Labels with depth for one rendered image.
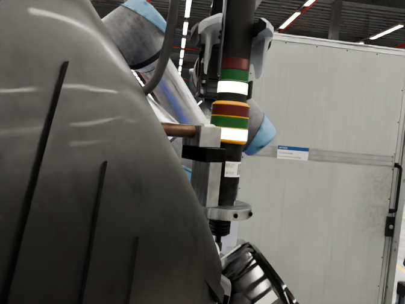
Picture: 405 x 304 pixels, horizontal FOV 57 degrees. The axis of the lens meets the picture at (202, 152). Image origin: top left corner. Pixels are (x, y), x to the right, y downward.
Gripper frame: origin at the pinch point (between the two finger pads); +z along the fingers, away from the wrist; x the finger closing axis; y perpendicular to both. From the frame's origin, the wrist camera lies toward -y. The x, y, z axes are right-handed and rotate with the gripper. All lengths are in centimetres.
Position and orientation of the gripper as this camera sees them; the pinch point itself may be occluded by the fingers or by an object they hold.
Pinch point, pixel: (242, 19)
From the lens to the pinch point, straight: 41.4
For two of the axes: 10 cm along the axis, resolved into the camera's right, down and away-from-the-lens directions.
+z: 0.8, 0.5, -10.0
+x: -9.9, -0.8, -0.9
